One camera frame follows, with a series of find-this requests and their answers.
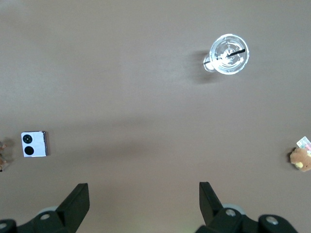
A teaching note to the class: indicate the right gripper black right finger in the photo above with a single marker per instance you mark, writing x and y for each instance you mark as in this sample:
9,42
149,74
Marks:
211,206

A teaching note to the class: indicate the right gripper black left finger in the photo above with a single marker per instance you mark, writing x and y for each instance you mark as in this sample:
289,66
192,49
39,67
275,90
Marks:
73,206

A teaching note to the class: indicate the white flip phone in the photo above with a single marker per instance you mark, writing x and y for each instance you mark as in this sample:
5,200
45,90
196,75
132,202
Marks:
34,144

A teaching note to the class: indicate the small brown lion statue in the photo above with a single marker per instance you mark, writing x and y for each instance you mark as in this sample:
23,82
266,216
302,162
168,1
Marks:
2,155

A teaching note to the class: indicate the brown plush toy with tag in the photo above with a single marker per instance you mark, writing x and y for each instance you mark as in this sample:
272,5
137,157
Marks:
301,157

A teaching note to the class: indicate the clear glass cup with straw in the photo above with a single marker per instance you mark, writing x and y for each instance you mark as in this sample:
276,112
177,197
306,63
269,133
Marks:
228,54

